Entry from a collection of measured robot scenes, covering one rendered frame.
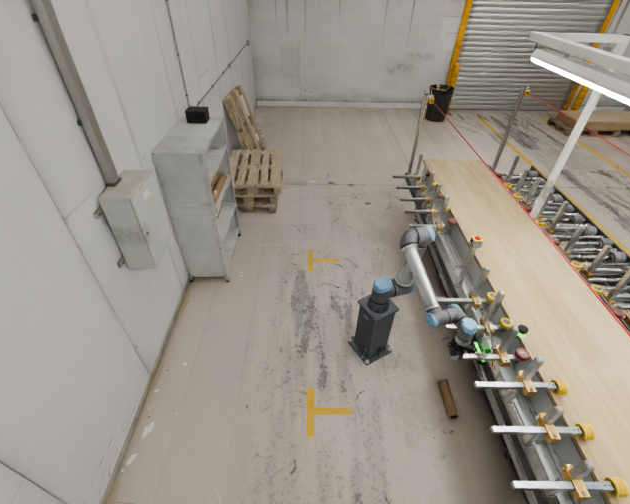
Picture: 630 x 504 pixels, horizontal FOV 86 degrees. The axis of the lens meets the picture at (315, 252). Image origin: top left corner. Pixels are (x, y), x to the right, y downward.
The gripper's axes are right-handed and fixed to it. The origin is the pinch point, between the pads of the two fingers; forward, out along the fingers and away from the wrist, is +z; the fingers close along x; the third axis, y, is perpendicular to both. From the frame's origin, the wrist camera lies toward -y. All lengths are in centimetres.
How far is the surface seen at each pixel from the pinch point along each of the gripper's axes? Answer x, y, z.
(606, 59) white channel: -80, -59, -162
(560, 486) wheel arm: 76, -22, -13
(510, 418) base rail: 32.8, -27.1, 12.6
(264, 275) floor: -160, 152, 83
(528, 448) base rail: 50, -30, 13
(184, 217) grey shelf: -148, 222, -6
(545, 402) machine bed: 25, -51, 8
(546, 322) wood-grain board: -26, -70, -8
